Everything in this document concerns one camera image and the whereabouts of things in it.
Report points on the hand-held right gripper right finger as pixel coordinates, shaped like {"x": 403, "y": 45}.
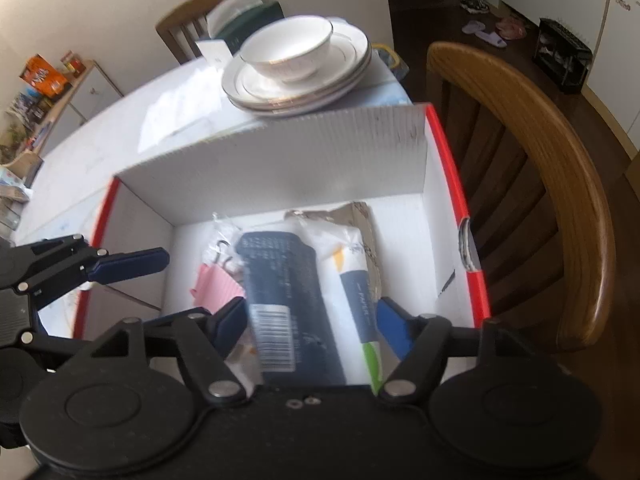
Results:
{"x": 392, "y": 330}

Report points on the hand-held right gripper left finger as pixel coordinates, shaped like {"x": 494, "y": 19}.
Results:
{"x": 232, "y": 317}

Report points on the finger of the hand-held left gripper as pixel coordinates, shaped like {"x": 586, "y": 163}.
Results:
{"x": 130, "y": 262}

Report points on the pink binder clip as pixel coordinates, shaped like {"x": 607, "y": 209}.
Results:
{"x": 215, "y": 285}

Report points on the white navy tissue pack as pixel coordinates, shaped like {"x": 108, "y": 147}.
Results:
{"x": 285, "y": 280}

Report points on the brown snack packet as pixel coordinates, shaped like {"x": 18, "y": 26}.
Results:
{"x": 365, "y": 230}

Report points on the red cardboard box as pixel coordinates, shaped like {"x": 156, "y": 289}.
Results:
{"x": 300, "y": 160}

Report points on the white paper sheets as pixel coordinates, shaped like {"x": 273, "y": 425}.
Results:
{"x": 185, "y": 105}

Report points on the low white side cabinet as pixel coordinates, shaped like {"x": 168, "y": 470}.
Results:
{"x": 95, "y": 92}

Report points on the orange snack box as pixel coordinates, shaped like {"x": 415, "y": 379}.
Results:
{"x": 44, "y": 76}

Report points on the wooden chair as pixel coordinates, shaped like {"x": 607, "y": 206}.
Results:
{"x": 550, "y": 160}
{"x": 180, "y": 25}

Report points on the blue yellow bag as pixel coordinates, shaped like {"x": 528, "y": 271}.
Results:
{"x": 392, "y": 62}

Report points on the white bowl gold rim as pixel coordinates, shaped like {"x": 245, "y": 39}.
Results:
{"x": 290, "y": 47}

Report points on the green white tissue box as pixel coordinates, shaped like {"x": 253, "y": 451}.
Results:
{"x": 250, "y": 15}

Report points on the purple slippers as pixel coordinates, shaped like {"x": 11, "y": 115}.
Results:
{"x": 482, "y": 32}

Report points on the pink slippers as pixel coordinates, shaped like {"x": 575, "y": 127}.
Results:
{"x": 512, "y": 27}

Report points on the black shoe rack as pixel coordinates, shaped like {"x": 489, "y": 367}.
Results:
{"x": 562, "y": 52}

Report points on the dark sneakers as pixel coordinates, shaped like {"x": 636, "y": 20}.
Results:
{"x": 475, "y": 4}

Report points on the tall white cabinets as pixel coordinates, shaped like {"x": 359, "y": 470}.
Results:
{"x": 620, "y": 60}

